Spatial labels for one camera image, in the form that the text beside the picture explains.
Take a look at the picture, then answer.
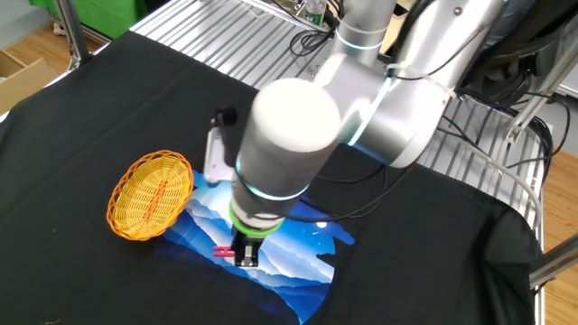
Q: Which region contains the tan wooden board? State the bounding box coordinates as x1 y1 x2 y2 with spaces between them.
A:
378 11 410 58

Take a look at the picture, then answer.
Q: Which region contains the orange yellow woven basket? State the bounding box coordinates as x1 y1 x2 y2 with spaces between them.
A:
106 149 195 242

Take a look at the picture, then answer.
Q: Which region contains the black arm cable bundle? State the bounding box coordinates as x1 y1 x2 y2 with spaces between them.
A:
211 106 421 225

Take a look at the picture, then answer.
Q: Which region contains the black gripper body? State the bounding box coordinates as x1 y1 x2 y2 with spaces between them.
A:
231 229 264 248

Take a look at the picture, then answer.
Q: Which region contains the green flange ring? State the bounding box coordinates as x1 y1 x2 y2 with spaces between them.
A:
228 200 285 238

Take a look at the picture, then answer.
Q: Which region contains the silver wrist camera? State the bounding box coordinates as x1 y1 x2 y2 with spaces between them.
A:
202 125 236 186

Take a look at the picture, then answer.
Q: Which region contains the thin black table cable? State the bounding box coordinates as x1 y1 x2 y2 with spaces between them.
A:
440 89 571 172

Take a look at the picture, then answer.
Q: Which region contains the grey hose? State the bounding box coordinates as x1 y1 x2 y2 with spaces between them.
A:
437 125 543 231

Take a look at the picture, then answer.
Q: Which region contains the aluminium frame post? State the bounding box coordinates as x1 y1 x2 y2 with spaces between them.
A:
527 233 578 290
504 38 578 144
56 0 94 71

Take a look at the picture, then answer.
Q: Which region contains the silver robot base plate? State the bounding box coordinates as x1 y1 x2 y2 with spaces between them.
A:
288 49 344 88

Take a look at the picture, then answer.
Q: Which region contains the brown cardboard box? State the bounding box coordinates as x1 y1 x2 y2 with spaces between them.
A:
0 48 60 116

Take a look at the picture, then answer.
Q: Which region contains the clear plastic bottle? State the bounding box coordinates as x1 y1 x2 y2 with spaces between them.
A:
304 0 327 27

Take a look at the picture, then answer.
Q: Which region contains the black coiled cable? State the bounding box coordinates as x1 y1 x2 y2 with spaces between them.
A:
288 25 339 59

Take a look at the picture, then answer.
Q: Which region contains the black office chair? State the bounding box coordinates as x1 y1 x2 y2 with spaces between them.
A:
460 0 578 107

